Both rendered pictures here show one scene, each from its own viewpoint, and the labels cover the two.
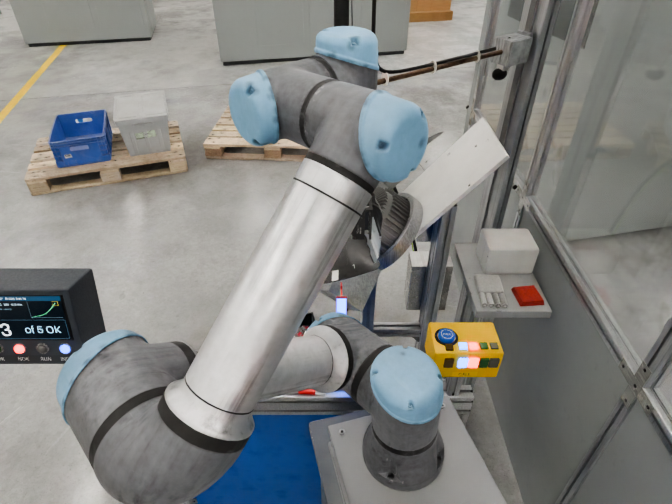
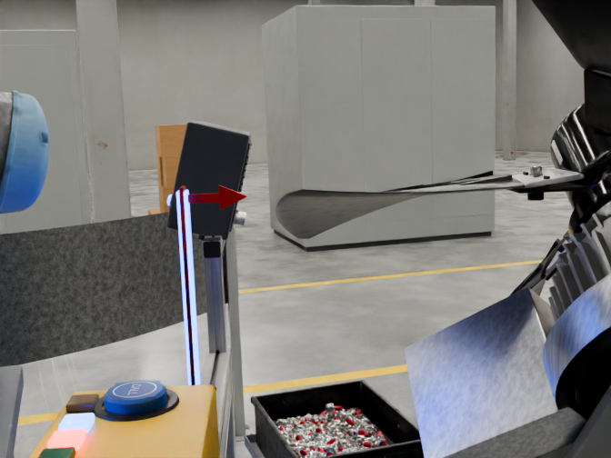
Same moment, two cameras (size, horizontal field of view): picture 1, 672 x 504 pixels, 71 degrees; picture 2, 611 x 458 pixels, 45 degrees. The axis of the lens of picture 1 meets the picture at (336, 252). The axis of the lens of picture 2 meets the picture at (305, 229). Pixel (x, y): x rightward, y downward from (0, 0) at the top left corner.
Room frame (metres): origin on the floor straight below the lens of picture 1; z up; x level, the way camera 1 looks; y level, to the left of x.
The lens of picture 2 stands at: (0.85, -0.73, 1.25)
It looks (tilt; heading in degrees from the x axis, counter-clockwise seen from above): 9 degrees down; 87
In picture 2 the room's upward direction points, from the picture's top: 2 degrees counter-clockwise
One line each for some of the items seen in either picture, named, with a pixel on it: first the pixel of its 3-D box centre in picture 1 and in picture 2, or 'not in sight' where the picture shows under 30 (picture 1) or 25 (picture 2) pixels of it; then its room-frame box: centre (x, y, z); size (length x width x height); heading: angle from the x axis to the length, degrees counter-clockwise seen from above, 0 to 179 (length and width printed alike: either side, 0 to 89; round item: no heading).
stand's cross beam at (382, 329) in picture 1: (395, 329); not in sight; (1.25, -0.23, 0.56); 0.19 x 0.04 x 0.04; 90
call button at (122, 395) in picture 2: (446, 336); (135, 399); (0.76, -0.26, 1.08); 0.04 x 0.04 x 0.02
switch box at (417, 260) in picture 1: (427, 281); not in sight; (1.34, -0.35, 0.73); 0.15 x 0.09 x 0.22; 90
